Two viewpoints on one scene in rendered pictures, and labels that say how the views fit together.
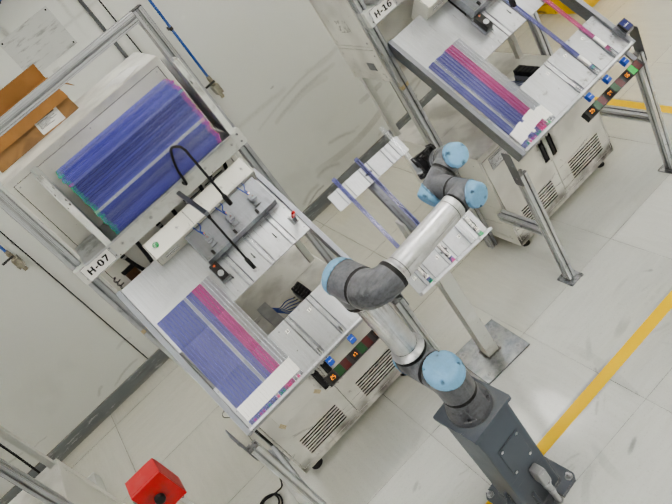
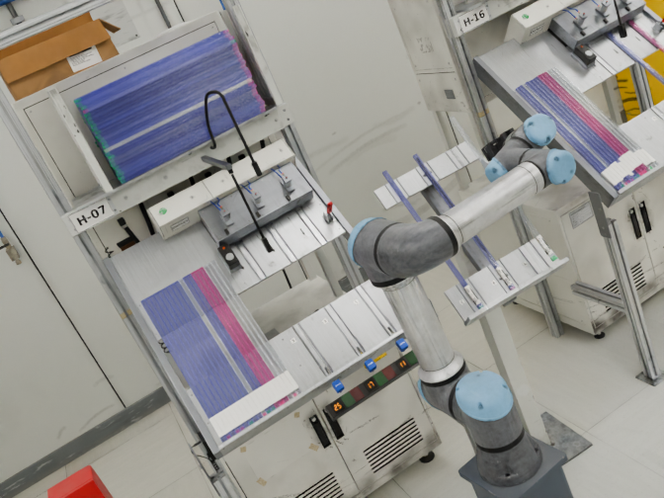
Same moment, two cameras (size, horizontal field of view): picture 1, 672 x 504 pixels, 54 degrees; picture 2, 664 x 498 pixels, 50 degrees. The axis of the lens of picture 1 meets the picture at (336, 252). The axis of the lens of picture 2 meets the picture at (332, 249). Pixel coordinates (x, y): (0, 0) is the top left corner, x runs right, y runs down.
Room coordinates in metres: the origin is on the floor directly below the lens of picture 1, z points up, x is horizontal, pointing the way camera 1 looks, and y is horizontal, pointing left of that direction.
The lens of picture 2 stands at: (0.04, 0.21, 1.72)
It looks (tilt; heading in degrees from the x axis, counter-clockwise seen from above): 21 degrees down; 356
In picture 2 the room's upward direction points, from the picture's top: 25 degrees counter-clockwise
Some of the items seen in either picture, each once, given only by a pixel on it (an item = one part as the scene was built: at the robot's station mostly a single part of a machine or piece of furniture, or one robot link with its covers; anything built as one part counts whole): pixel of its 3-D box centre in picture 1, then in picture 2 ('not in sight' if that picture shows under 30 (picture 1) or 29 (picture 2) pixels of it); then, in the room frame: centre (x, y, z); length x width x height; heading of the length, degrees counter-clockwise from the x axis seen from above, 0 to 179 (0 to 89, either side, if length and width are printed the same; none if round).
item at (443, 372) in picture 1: (446, 376); (486, 406); (1.37, -0.04, 0.72); 0.13 x 0.12 x 0.14; 17
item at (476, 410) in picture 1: (464, 398); (504, 446); (1.37, -0.04, 0.60); 0.15 x 0.15 x 0.10
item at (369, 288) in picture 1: (420, 244); (480, 210); (1.42, -0.20, 1.14); 0.49 x 0.11 x 0.12; 107
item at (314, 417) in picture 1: (299, 353); (301, 407); (2.40, 0.42, 0.31); 0.70 x 0.65 x 0.62; 103
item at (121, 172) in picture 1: (141, 155); (172, 105); (2.30, 0.34, 1.52); 0.51 x 0.13 x 0.27; 103
